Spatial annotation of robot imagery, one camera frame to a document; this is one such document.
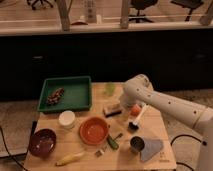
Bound whiteboard eraser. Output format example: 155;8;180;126
103;104;122;118

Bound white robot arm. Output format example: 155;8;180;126
120;74;213;171

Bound light green cup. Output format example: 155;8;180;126
105;82;115;97

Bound white paper cup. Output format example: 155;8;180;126
59;111;75;129

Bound orange fruit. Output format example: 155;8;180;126
130;104;141;117

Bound orange bowl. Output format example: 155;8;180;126
79;117;109;145

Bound grey cloth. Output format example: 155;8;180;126
140;138;164;162

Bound small metal clip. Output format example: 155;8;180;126
95;147;106;157

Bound green plastic tray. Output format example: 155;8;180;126
38;76;92;113

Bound brown pine cone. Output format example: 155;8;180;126
46;88;64;105

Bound yellow banana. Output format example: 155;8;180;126
55;153;84;166

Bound dark purple bowl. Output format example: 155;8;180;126
28;129;56;158

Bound black cable right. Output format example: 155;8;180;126
170;133;208;171

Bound black cable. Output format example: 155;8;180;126
0;125;30;171
170;133;208;171

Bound black cable left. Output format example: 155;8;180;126
0;125;30;171

